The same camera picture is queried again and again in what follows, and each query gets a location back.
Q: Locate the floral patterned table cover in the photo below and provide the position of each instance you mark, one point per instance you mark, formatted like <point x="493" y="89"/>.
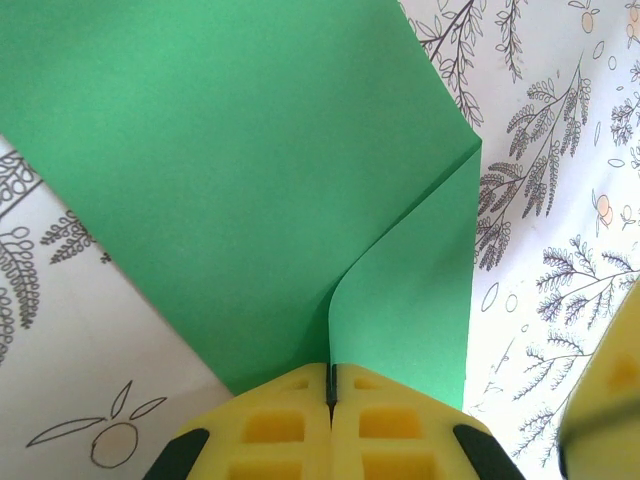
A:
<point x="550" y="150"/>

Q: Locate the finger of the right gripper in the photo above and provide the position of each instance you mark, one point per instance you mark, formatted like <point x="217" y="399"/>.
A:
<point x="610" y="400"/>

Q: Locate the green paper sheet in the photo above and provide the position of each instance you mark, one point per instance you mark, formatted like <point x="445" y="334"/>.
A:
<point x="225" y="175"/>

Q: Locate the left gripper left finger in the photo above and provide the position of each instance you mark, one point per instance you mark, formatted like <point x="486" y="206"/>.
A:
<point x="280" y="440"/>

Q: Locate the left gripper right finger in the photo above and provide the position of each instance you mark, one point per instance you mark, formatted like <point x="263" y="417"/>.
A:
<point x="390" y="440"/>

